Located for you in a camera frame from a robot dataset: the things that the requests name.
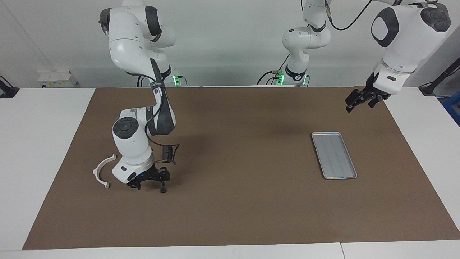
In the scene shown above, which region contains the silver metal tray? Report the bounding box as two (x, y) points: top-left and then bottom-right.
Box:
(311, 132), (358, 180)

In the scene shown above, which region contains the black angled pole stand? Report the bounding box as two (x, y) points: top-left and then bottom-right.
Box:
(419, 57), (460, 96)

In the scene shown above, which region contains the brown table mat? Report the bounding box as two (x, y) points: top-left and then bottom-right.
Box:
(22, 86), (460, 250)

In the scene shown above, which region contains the blue plastic bin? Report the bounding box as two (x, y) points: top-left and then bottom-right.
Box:
(443, 91), (460, 126)

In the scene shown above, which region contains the white socket box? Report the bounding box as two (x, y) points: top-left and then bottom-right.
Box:
(37, 70), (77, 88)

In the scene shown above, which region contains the black clamp stand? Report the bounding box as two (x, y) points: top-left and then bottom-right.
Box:
(0, 76), (19, 98)

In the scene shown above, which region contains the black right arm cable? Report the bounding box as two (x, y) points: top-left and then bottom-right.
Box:
(146, 65), (180, 165)

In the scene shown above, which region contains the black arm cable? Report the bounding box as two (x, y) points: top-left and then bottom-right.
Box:
(146, 65), (180, 165)
(325, 0), (374, 31)

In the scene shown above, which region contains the white semicircular plastic bracket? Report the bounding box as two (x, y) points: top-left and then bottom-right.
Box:
(93, 154), (117, 189)

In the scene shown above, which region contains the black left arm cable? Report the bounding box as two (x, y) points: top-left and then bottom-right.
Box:
(325, 0), (374, 31)

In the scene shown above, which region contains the black base cable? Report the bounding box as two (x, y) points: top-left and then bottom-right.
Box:
(256, 54), (290, 86)
(137, 70), (188, 87)

